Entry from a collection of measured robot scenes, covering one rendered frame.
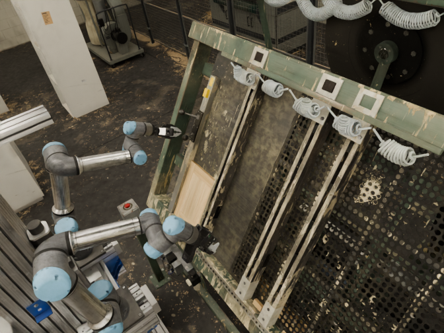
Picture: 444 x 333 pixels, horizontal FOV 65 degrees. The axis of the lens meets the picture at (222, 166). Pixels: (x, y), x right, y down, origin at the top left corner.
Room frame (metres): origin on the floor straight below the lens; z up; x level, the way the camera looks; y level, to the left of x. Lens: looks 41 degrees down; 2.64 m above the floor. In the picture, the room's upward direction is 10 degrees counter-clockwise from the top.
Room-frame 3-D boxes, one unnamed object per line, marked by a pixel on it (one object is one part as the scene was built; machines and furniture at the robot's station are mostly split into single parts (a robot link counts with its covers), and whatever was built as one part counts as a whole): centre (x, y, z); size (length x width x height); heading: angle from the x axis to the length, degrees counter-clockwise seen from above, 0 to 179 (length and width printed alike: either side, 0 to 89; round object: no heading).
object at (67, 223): (1.34, 0.90, 1.20); 0.13 x 0.12 x 0.14; 24
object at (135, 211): (1.73, 0.69, 0.84); 0.12 x 0.12 x 0.18; 30
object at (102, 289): (0.90, 0.65, 1.20); 0.13 x 0.12 x 0.14; 17
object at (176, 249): (1.38, 0.41, 0.69); 0.50 x 0.14 x 0.24; 30
